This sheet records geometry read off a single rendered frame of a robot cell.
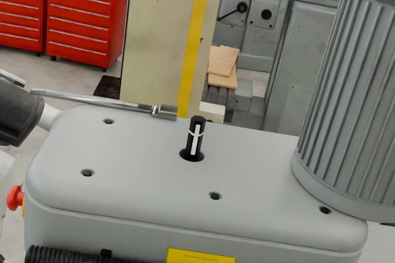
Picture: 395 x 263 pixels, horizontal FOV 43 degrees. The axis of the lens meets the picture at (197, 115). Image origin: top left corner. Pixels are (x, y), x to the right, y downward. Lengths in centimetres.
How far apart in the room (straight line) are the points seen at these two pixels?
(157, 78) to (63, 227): 194
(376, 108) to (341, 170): 10
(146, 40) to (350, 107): 192
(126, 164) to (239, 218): 17
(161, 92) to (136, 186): 196
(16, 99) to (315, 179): 67
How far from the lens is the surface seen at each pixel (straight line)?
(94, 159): 70
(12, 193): 83
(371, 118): 64
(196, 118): 71
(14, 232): 346
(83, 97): 85
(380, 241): 92
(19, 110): 113
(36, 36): 582
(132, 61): 255
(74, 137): 75
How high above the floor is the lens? 228
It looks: 27 degrees down
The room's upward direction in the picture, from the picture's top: 11 degrees clockwise
